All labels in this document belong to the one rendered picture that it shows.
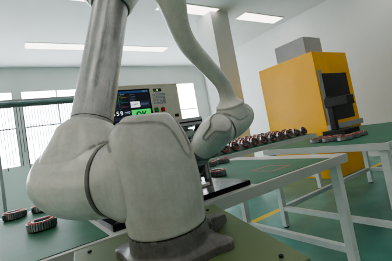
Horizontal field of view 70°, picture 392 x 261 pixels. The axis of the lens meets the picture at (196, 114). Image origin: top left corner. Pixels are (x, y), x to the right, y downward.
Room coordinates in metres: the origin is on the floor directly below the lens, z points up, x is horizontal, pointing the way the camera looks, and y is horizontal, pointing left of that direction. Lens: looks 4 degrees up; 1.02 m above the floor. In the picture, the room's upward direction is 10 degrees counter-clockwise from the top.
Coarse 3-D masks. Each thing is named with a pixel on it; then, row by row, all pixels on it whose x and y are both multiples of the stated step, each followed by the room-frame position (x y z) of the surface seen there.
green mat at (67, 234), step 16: (0, 224) 1.39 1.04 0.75; (16, 224) 1.33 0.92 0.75; (64, 224) 1.16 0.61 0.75; (80, 224) 1.11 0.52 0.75; (0, 240) 1.09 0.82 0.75; (16, 240) 1.05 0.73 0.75; (32, 240) 1.01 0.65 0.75; (48, 240) 0.98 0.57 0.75; (64, 240) 0.95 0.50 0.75; (80, 240) 0.91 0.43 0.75; (96, 240) 0.89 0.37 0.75; (0, 256) 0.89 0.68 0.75; (16, 256) 0.87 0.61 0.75; (32, 256) 0.84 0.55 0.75; (48, 256) 0.82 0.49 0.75
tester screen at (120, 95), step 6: (138, 90) 1.41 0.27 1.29; (144, 90) 1.43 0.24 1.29; (120, 96) 1.36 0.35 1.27; (126, 96) 1.37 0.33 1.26; (132, 96) 1.39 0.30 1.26; (138, 96) 1.41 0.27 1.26; (144, 96) 1.43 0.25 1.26; (120, 102) 1.35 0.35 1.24; (126, 102) 1.37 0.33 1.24; (120, 108) 1.35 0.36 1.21; (126, 108) 1.37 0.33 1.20; (132, 108) 1.39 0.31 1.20; (138, 108) 1.40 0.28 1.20; (144, 108) 1.42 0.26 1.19; (150, 108) 1.44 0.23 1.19; (126, 114) 1.36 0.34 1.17
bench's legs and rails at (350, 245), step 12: (336, 168) 1.69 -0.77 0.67; (336, 180) 1.71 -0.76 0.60; (336, 192) 1.72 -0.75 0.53; (240, 204) 2.46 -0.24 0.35; (348, 204) 1.72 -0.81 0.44; (348, 216) 1.70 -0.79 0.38; (264, 228) 2.27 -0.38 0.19; (276, 228) 2.20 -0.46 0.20; (348, 228) 1.69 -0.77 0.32; (300, 240) 2.00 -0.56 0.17; (312, 240) 1.92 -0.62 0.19; (324, 240) 1.86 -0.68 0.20; (348, 240) 1.71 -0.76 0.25; (348, 252) 1.72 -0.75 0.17
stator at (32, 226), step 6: (48, 216) 1.20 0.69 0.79; (30, 222) 1.15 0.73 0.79; (36, 222) 1.17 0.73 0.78; (42, 222) 1.12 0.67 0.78; (48, 222) 1.13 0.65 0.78; (54, 222) 1.15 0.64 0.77; (30, 228) 1.11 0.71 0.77; (36, 228) 1.10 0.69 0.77; (42, 228) 1.11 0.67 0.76; (48, 228) 1.14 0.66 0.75
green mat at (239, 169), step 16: (240, 160) 2.25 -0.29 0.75; (256, 160) 2.08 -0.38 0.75; (272, 160) 1.94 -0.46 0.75; (288, 160) 1.81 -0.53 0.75; (304, 160) 1.70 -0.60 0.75; (320, 160) 1.60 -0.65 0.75; (224, 176) 1.65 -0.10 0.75; (240, 176) 1.55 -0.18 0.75; (256, 176) 1.47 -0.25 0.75; (272, 176) 1.40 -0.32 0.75
